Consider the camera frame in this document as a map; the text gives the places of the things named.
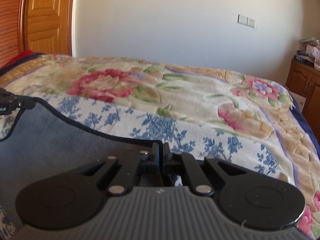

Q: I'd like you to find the colourful floral bed blanket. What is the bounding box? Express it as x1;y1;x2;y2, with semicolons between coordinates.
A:
1;53;319;239

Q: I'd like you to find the wooden louvered wardrobe door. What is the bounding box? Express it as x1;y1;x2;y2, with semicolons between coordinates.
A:
1;0;20;67

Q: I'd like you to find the clutter pile on cabinet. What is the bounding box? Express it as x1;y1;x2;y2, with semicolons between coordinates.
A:
293;37;320;71

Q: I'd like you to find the brown wooden cabinet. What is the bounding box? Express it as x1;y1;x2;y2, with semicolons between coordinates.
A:
285;60;320;141

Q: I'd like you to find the red cloth at bedside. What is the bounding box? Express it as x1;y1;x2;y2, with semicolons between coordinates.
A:
1;50;36;69

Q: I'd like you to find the purple and grey towel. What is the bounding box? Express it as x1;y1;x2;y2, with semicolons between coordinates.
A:
0;97;186;230

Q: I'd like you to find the blue floral white towel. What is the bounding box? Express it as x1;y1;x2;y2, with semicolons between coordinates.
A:
0;92;296;240

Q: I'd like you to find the white box beside cabinet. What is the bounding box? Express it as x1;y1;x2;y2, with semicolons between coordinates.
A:
289;91;306;113

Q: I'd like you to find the white wall switch socket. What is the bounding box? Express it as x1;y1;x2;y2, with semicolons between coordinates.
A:
238;15;256;28

